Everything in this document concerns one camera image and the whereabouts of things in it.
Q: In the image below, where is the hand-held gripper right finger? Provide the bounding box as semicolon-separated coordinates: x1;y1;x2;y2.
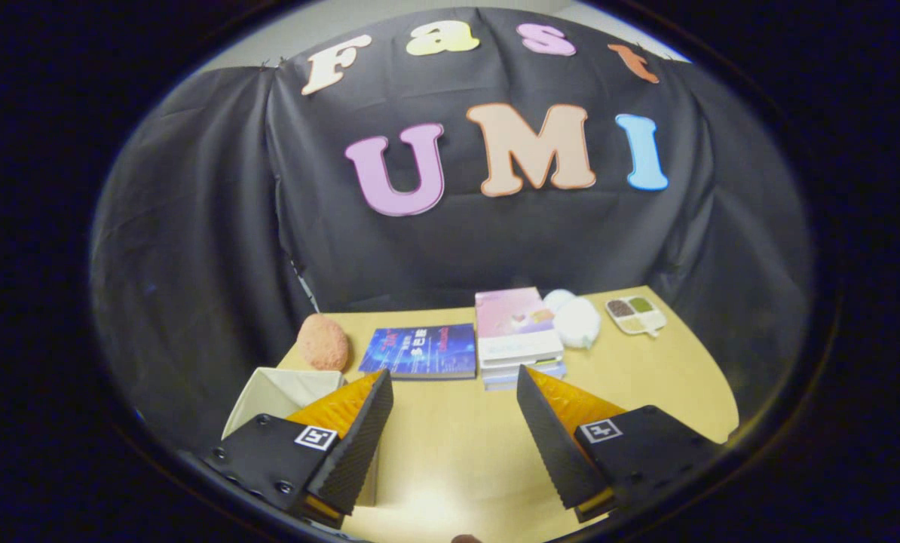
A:
516;365;722;523

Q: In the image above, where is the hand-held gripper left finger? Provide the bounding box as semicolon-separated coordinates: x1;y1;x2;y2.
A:
203;368;395;529

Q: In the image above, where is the beige fabric storage box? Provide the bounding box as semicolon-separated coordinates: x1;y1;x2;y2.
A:
222;367;381;508

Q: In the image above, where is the pink porous sponge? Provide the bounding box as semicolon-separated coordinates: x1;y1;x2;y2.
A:
296;314;352;373

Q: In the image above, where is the blue cover book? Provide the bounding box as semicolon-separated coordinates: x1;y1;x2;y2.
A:
358;324;478;381

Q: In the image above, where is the white plush toy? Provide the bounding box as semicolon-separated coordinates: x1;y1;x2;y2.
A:
543;289;602;350

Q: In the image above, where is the pink cover book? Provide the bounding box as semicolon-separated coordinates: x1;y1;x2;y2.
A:
474;287;565;370

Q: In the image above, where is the white divided grain dish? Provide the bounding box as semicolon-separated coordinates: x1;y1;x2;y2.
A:
605;296;668;337

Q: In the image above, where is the black backdrop cloth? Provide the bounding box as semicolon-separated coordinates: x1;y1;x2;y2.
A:
90;8;814;453

